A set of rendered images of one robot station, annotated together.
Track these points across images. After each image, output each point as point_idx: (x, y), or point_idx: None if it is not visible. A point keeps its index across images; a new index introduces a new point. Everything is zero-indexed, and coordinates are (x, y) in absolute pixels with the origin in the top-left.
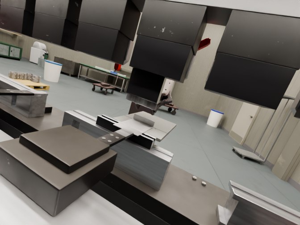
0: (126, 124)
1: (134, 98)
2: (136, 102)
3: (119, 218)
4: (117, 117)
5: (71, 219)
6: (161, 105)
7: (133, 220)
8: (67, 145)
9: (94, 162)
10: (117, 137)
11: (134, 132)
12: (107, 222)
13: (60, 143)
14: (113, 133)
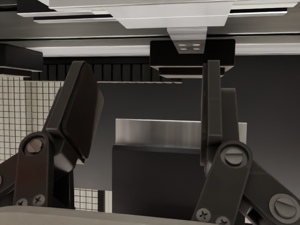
0: (142, 15)
1: (150, 132)
2: (163, 123)
3: (268, 45)
4: (41, 0)
5: (237, 49)
6: (254, 168)
7: (281, 44)
8: (197, 77)
9: (225, 69)
10: (197, 44)
11: (203, 23)
12: (260, 47)
13: (191, 77)
14: (178, 42)
